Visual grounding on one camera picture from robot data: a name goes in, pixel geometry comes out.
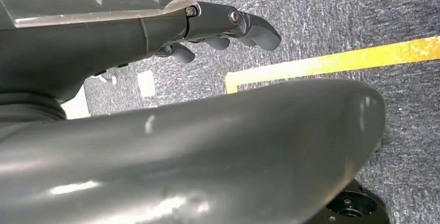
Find small white scrap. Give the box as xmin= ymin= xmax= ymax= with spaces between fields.
xmin=98 ymin=70 xmax=118 ymax=87

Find small white floor patch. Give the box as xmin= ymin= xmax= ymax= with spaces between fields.
xmin=137 ymin=70 xmax=156 ymax=99

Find ribbed grey left arm sleeve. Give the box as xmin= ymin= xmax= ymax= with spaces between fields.
xmin=0 ymin=93 xmax=66 ymax=137

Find smooth grey robot body shell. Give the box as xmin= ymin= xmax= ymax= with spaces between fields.
xmin=0 ymin=78 xmax=386 ymax=224

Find yellow floor tape line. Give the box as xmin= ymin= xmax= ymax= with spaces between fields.
xmin=225 ymin=36 xmax=440 ymax=95

